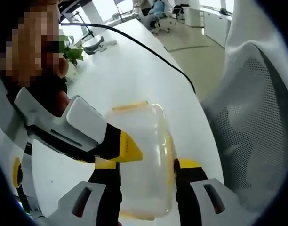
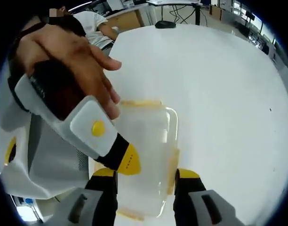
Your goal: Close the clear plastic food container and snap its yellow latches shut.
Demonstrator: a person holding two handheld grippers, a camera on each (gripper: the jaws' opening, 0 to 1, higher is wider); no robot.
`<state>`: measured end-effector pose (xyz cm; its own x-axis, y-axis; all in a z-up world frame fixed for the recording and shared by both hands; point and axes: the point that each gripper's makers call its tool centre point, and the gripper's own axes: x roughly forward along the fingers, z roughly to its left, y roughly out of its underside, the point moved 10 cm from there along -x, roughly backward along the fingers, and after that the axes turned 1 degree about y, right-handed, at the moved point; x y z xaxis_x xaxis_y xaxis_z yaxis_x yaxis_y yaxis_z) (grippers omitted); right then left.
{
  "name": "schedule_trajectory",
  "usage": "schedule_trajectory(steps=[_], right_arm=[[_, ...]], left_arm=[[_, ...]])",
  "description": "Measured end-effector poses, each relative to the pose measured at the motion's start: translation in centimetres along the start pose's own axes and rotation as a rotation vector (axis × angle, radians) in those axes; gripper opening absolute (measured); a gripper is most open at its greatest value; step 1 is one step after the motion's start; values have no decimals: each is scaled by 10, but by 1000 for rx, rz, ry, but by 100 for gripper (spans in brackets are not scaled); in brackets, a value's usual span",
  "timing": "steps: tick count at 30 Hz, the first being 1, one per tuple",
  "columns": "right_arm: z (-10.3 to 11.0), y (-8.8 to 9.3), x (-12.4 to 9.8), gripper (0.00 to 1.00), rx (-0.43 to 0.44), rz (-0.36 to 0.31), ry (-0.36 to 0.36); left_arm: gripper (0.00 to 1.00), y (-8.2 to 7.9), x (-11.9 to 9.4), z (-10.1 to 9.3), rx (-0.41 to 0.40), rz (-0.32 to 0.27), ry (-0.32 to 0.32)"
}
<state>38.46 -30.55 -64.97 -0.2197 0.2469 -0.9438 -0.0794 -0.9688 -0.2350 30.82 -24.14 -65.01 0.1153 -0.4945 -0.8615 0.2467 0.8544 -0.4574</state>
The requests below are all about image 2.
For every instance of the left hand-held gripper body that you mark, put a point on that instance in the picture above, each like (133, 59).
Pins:
(19, 179)

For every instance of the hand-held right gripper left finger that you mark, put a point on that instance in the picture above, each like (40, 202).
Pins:
(101, 200)

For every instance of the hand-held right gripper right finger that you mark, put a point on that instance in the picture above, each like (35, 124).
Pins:
(188, 202)

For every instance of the clear box with plastic buckle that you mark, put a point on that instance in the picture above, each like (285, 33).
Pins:
(146, 153)

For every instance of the person's left hand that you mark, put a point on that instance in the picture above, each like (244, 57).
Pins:
(64, 51)

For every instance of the black oval device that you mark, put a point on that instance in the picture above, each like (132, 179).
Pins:
(165, 24)

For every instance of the white desk with black legs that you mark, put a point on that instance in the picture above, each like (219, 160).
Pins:
(172, 2)

